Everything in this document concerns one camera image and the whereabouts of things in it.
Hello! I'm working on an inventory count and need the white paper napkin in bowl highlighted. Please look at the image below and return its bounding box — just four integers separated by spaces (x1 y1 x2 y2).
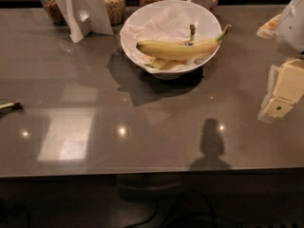
120 4 211 73

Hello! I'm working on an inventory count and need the black cable under table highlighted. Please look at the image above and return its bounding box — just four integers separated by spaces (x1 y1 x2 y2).
123 188 304 228

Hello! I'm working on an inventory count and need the yellow banana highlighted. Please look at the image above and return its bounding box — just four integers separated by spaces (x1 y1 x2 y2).
136 25 232 61

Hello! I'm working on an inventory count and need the white ceramic bowl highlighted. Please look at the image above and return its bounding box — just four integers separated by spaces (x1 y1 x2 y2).
120 0 223 81

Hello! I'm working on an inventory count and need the glass jar with chickpeas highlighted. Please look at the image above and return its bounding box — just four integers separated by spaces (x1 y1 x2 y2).
104 0 125 26

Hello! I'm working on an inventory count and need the banana stem at left edge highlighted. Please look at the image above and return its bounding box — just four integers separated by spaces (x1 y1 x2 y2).
0 102 23 110

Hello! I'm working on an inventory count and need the white folded paper stand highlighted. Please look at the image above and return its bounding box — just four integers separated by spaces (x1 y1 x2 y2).
55 0 113 43

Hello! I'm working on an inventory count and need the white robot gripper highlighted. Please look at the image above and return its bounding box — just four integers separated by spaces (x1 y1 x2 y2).
256 0 304 123

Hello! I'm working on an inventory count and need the left glass jar with nuts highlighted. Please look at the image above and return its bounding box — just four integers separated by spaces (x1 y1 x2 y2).
40 0 67 26

